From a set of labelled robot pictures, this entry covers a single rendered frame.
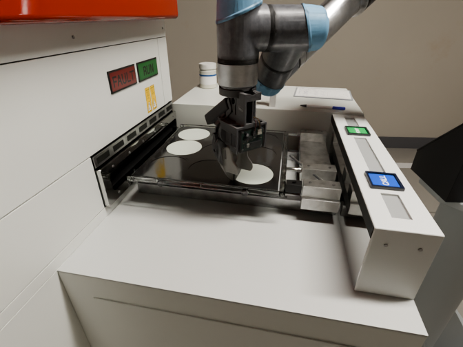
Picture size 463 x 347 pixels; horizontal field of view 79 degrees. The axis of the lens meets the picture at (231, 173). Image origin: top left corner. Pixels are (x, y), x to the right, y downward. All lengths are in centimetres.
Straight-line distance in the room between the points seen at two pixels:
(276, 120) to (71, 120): 61
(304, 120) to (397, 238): 56
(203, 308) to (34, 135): 40
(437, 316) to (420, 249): 75
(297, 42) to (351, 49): 245
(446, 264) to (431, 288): 11
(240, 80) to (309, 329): 43
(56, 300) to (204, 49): 250
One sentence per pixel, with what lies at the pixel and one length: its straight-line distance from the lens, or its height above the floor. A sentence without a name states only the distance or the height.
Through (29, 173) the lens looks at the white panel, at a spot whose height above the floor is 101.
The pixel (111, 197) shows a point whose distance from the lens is 71.
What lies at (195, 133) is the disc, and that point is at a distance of 91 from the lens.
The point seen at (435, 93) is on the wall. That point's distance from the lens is 341.
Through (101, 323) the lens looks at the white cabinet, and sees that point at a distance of 71.
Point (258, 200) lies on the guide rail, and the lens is 69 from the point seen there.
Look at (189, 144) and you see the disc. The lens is 83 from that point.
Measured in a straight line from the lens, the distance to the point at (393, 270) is 53.
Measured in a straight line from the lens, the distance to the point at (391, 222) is 49.
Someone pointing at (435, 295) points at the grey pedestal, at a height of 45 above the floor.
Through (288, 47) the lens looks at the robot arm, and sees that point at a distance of 55.
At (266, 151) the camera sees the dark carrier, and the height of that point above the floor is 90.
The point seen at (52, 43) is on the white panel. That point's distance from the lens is 59.
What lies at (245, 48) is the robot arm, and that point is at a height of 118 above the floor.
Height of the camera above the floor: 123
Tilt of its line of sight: 30 degrees down
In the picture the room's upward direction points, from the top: straight up
